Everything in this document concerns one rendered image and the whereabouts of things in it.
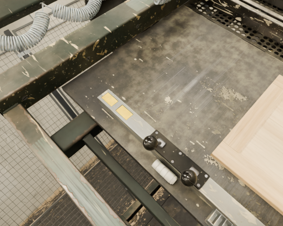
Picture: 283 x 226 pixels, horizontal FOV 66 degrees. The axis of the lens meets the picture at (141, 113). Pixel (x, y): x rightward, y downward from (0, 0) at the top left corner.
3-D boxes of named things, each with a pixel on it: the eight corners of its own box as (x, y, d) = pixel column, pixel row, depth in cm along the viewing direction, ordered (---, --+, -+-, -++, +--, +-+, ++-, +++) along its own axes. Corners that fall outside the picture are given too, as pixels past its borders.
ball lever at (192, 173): (194, 181, 60) (188, 192, 47) (183, 171, 61) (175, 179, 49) (203, 171, 60) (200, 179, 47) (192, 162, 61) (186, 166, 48)
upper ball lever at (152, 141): (162, 152, 64) (148, 154, 52) (152, 143, 65) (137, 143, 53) (170, 142, 64) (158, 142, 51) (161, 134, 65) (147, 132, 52)
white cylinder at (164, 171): (150, 167, 65) (170, 186, 62) (151, 164, 62) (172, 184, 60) (157, 160, 66) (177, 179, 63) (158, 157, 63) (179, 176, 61)
